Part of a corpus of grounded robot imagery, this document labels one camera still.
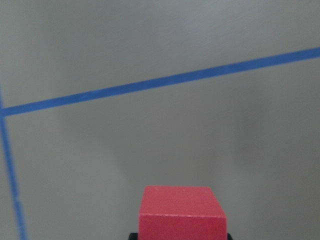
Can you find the red block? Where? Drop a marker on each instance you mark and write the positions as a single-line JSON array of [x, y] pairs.
[[181, 213]]

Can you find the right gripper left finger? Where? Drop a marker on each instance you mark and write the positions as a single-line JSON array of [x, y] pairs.
[[133, 236]]

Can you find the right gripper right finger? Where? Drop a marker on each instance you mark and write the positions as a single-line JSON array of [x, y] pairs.
[[229, 237]]

